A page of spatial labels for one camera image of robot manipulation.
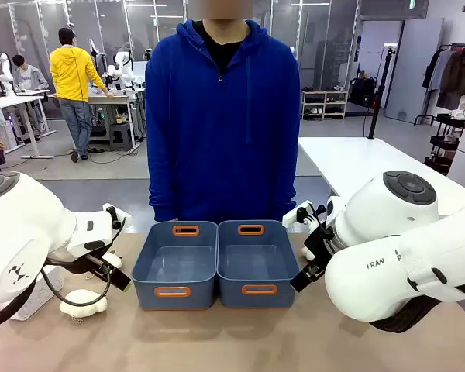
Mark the seated person in grey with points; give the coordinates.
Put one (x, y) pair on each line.
(29, 79)

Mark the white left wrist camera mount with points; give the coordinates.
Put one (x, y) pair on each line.
(120, 219)

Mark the white office desk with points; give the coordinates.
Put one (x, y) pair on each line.
(19, 100)

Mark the black bag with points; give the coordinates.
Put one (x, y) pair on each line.
(363, 93)

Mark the small white plush toy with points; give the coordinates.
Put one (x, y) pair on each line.
(114, 260)
(307, 253)

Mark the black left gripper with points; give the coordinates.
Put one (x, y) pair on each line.
(100, 265)

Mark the grey step stool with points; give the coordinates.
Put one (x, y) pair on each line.
(120, 137)

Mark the person in blue hoodie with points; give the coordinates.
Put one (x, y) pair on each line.
(221, 135)

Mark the person's left forearm blue sleeve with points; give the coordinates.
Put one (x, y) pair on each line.
(283, 182)

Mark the black trolley cart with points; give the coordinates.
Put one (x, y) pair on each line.
(445, 143)

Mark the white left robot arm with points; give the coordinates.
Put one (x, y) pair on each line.
(23, 232)

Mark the black tripod stand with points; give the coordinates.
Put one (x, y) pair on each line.
(379, 93)

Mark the grey partition panel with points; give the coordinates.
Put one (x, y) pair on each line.
(414, 69)

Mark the black clothes rack with coats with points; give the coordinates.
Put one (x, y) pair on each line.
(453, 77)

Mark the white cloud plush toy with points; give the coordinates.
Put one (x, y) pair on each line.
(83, 302)

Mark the white shoe rack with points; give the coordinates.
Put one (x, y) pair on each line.
(324, 104)

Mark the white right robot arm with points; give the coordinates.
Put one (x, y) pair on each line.
(372, 271)

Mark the large white table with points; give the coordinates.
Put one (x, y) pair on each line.
(364, 162)

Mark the person in yellow hoodie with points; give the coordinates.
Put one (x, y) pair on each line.
(69, 73)

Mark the white workbench desk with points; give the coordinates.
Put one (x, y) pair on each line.
(116, 100)

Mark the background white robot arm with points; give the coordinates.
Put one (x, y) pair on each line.
(2, 71)
(122, 66)

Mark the white digital clock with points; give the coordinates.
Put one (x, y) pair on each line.
(42, 290)

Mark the person's right forearm blue sleeve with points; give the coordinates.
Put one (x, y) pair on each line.
(162, 186)

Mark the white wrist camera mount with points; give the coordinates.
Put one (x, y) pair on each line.
(292, 217)
(120, 219)

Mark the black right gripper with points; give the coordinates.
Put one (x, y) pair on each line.
(319, 248)

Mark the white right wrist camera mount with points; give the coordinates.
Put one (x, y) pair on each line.
(292, 217)

